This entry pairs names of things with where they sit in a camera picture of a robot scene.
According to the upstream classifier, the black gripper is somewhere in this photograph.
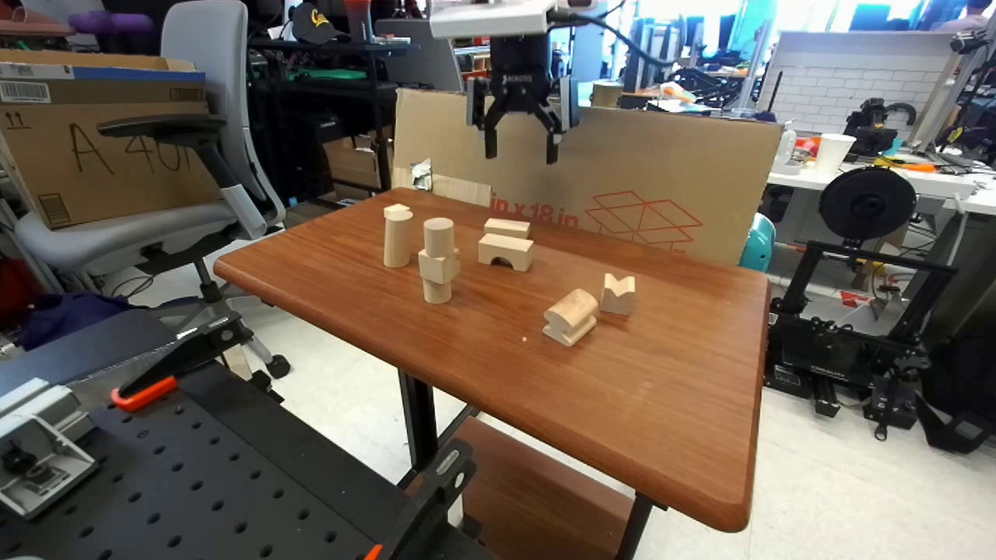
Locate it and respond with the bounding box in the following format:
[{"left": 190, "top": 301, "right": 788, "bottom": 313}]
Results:
[{"left": 480, "top": 33, "right": 568, "bottom": 167}]

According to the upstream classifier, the small white object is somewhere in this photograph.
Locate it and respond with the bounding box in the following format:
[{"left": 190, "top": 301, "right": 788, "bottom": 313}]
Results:
[{"left": 406, "top": 154, "right": 435, "bottom": 195}]

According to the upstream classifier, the wooden arch block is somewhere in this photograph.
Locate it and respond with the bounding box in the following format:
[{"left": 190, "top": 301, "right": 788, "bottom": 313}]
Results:
[{"left": 478, "top": 230, "right": 540, "bottom": 278}]

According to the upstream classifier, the wooden cylinder block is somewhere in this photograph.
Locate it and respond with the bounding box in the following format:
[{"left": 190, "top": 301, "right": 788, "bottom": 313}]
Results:
[{"left": 420, "top": 215, "right": 457, "bottom": 258}]

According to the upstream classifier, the large cardboard box red print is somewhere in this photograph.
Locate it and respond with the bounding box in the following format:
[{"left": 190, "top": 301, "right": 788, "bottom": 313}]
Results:
[{"left": 389, "top": 86, "right": 788, "bottom": 269}]

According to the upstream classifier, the tall round-topped wooden block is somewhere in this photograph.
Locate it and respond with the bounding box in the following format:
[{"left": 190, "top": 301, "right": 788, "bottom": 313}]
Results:
[{"left": 381, "top": 201, "right": 417, "bottom": 269}]

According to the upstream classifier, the wooden block stack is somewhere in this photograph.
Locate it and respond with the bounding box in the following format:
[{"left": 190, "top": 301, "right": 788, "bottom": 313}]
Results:
[{"left": 414, "top": 244, "right": 462, "bottom": 307}]

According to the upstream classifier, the notched wooden block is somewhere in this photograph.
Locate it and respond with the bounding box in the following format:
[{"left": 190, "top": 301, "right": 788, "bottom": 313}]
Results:
[{"left": 599, "top": 269, "right": 638, "bottom": 319}]

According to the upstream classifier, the half-round wooden block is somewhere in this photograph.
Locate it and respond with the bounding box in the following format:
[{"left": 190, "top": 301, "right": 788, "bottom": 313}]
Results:
[{"left": 541, "top": 286, "right": 601, "bottom": 351}]

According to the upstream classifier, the teal chair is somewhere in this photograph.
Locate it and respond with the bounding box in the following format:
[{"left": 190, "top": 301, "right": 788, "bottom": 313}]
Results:
[{"left": 737, "top": 211, "right": 780, "bottom": 275}]

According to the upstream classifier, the black table leg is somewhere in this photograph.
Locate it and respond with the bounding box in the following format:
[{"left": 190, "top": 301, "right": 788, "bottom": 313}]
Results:
[{"left": 399, "top": 370, "right": 444, "bottom": 473}]

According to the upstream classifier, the grey office chair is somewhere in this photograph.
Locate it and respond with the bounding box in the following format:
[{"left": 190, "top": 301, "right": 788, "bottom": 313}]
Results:
[{"left": 11, "top": 0, "right": 293, "bottom": 381}]

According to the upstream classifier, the white board panel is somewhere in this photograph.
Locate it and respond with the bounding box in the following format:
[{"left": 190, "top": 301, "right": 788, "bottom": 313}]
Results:
[{"left": 773, "top": 27, "right": 961, "bottom": 135}]

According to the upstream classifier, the black device on desk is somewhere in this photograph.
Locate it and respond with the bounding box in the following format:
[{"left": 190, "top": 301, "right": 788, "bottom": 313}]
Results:
[{"left": 843, "top": 96, "right": 919, "bottom": 157}]

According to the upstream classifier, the black filament spool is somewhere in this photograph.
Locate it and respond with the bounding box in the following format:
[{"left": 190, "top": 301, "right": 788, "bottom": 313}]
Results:
[{"left": 818, "top": 165, "right": 919, "bottom": 241}]

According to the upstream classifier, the wooden table base board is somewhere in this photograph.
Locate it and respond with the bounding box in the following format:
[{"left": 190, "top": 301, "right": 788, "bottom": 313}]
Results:
[{"left": 454, "top": 412, "right": 638, "bottom": 560}]

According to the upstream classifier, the black 3D printer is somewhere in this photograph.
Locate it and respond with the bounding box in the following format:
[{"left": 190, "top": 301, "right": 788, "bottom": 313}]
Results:
[{"left": 766, "top": 165, "right": 961, "bottom": 420}]

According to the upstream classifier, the white desk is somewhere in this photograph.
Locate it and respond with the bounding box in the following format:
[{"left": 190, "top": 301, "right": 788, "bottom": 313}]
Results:
[{"left": 766, "top": 152, "right": 996, "bottom": 219}]

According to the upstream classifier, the cardboard box with handwriting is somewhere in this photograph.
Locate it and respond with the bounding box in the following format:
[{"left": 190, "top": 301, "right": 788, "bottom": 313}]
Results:
[{"left": 0, "top": 47, "right": 228, "bottom": 230}]

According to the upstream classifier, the black perforated breadboard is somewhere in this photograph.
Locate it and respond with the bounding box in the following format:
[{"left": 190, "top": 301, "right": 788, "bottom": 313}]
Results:
[{"left": 0, "top": 362, "right": 493, "bottom": 560}]

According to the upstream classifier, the purple cloth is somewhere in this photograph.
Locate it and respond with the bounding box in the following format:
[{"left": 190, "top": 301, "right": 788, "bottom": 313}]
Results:
[{"left": 11, "top": 288, "right": 134, "bottom": 351}]

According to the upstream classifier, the black bag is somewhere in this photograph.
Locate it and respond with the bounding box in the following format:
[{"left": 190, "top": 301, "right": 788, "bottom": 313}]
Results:
[{"left": 916, "top": 307, "right": 996, "bottom": 458}]

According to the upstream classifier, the aluminium extrusion bar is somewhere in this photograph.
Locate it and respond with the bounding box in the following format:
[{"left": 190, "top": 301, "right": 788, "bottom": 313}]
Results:
[{"left": 0, "top": 373, "right": 82, "bottom": 441}]

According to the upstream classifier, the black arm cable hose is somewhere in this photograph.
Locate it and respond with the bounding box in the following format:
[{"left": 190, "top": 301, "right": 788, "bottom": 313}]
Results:
[{"left": 549, "top": 2, "right": 673, "bottom": 79}]

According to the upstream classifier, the black clamp orange handle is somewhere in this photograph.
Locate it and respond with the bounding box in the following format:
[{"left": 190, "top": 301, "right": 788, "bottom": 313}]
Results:
[
  {"left": 105, "top": 313, "right": 259, "bottom": 412},
  {"left": 362, "top": 439, "right": 480, "bottom": 560}
]

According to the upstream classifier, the silver angle bracket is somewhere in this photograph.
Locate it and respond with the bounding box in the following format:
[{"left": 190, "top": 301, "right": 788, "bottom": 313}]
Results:
[{"left": 0, "top": 412, "right": 104, "bottom": 522}]

